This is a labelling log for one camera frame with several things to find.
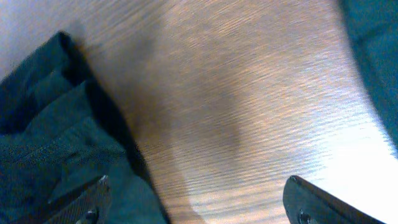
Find black t-shirt with white logo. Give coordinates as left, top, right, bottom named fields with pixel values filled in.
left=338, top=0, right=397, bottom=156

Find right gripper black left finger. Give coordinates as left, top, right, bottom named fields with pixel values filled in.
left=44, top=175, right=111, bottom=224

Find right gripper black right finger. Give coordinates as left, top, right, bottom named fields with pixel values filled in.
left=282, top=175, right=382, bottom=224

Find black shorts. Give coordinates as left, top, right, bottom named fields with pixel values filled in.
left=1, top=31, right=170, bottom=223

